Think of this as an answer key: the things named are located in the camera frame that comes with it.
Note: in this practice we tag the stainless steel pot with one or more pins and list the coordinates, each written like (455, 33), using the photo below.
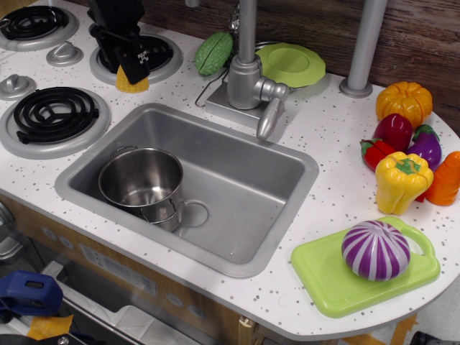
(145, 182)

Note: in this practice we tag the green toy bitter gourd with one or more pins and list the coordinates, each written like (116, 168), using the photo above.
(213, 53)

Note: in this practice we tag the red toy chili pepper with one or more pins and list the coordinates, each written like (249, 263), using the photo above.
(374, 150)

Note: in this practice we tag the orange toy carrot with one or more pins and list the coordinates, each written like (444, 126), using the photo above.
(445, 187)

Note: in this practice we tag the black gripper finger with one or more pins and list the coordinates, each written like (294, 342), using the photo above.
(133, 59)

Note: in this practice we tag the silver stove knob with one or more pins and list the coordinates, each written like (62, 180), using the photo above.
(64, 55)
(16, 86)

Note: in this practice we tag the silver toy faucet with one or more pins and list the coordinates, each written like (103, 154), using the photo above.
(247, 95)

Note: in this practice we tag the green toy cutting board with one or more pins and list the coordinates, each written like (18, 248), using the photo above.
(337, 292)

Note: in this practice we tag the blue clamp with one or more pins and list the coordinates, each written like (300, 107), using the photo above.
(30, 294)

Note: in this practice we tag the grey toy sink basin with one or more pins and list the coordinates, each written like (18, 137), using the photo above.
(241, 195)

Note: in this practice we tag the orange toy pumpkin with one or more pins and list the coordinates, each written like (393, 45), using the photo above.
(408, 99)

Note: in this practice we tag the upper silver stove knob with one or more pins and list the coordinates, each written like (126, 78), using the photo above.
(64, 55)

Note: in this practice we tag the purple toy eggplant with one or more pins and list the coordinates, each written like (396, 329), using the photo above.
(426, 144)

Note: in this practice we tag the green toy plate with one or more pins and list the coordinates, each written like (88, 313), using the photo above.
(293, 65)

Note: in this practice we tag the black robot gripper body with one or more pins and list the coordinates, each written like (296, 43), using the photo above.
(115, 22)

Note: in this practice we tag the dark red toy vegetable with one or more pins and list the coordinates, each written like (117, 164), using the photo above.
(395, 130)

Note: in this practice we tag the back left stove burner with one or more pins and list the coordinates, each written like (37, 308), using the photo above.
(36, 28)

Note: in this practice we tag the stove burner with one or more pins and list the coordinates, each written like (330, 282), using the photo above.
(54, 122)
(36, 28)
(164, 60)

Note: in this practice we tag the grey support pole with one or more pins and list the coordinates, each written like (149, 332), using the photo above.
(356, 84)

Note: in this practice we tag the back right stove burner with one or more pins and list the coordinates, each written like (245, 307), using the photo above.
(164, 60)

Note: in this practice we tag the front left stove burner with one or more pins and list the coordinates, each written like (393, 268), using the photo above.
(54, 122)

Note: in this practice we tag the toy oven door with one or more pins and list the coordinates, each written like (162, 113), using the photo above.
(146, 305)

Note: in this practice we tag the yellow toy corn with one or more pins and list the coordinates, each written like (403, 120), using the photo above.
(123, 84)

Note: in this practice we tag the lower silver stove knob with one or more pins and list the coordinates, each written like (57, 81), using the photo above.
(16, 86)

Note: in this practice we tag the yellow toy bell pepper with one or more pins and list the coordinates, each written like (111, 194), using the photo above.
(401, 179)

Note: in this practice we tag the purple striped toy onion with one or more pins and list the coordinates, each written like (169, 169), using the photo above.
(376, 251)

